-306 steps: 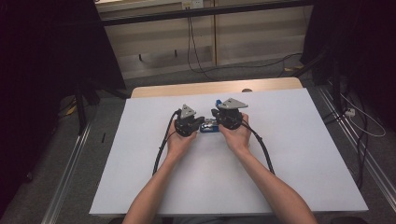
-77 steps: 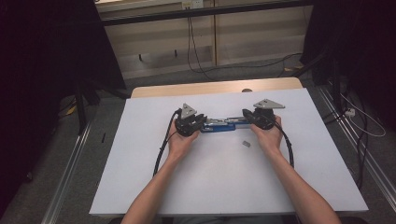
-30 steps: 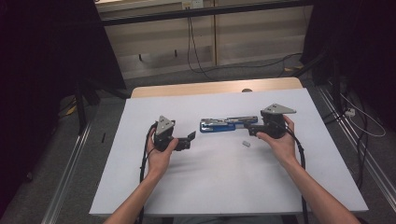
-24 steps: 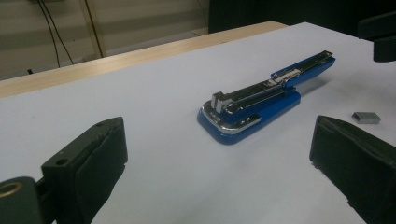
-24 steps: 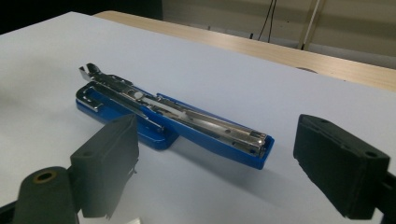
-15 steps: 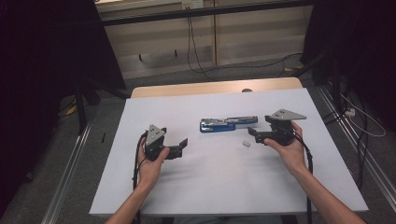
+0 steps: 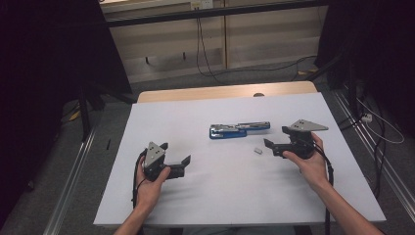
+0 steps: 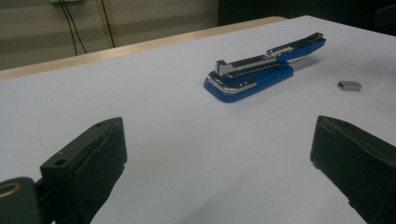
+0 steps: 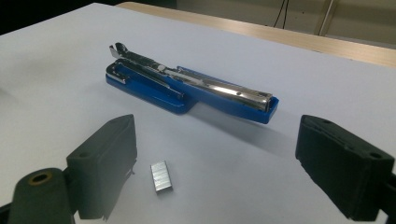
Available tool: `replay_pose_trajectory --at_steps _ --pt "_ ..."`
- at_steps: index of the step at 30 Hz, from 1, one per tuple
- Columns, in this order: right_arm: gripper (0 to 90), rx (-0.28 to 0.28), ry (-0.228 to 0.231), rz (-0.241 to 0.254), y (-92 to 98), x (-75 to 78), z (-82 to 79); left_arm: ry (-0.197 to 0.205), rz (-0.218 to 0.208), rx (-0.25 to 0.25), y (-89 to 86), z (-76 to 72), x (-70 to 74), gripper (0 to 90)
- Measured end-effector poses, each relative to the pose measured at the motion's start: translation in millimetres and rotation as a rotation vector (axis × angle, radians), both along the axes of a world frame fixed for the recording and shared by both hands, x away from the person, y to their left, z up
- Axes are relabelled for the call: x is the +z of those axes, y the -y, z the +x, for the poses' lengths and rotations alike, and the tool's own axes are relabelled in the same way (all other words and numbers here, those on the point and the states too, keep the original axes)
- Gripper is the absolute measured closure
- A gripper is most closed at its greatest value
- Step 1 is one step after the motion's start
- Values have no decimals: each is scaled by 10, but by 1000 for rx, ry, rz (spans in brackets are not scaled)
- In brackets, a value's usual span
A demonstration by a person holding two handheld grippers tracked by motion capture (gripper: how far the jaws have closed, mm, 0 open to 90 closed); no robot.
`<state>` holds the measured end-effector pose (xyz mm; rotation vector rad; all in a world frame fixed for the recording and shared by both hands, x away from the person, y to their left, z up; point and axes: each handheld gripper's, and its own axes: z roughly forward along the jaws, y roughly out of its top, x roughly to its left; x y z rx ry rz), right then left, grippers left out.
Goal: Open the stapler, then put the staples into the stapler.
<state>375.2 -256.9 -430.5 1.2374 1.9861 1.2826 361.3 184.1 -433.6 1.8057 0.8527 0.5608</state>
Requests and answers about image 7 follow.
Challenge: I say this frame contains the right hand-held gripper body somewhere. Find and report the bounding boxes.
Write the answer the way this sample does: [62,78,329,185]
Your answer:
[273,118,329,161]

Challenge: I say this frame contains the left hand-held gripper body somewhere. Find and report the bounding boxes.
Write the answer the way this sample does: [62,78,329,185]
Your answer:
[143,141,186,182]

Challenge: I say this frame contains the blue-handled locking pliers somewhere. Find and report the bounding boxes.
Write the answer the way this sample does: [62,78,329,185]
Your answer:
[208,120,271,140]

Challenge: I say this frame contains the person's right hand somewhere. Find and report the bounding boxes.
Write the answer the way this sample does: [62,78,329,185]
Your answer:
[283,131,329,192]

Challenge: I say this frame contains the person's left hand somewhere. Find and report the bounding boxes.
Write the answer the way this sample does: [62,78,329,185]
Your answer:
[135,163,171,210]

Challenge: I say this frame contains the white table cover sheet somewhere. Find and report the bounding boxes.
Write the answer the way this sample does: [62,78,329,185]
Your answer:
[93,92,387,227]

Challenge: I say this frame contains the black metal stand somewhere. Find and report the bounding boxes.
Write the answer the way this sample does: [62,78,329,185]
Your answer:
[77,82,138,143]
[306,52,360,112]

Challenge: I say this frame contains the person's grey clothing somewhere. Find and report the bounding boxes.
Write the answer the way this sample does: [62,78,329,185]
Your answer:
[180,225,297,235]

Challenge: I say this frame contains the black curtain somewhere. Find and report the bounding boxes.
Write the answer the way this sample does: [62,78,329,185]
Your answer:
[314,0,415,138]
[0,0,133,226]

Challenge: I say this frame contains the black horizontal bar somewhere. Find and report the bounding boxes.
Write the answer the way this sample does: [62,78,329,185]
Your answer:
[103,0,329,28]

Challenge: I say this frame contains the left hand-held gripper cable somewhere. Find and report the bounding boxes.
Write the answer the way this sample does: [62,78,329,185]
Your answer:
[131,148,148,210]

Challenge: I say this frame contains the hand-held gripper cable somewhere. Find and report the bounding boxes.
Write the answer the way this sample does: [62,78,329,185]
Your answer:
[131,148,148,210]
[311,141,336,235]

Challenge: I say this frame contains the right hand-held gripper cable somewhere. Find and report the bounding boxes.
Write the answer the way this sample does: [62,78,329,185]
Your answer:
[311,141,336,235]

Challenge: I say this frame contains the black floor cable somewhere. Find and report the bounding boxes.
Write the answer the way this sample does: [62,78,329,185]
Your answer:
[337,97,388,200]

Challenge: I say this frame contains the white floor cable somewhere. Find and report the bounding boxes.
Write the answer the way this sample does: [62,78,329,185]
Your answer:
[355,97,406,145]

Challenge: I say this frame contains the aluminium floor rail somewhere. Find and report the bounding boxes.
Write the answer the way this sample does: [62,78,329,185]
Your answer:
[332,90,415,224]
[43,128,97,235]

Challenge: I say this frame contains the black socket cable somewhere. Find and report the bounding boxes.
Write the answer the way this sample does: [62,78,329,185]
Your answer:
[197,9,226,85]
[195,9,319,79]

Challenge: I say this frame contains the white wall socket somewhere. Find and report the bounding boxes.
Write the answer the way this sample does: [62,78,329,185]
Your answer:
[190,0,213,10]

